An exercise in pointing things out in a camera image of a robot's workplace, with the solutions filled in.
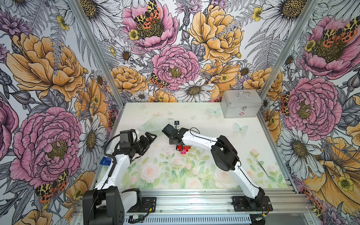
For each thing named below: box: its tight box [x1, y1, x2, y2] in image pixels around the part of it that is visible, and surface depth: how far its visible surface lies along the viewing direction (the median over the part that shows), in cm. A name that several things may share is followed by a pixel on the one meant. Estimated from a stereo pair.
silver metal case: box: [220, 89, 263, 119], surface depth 109 cm
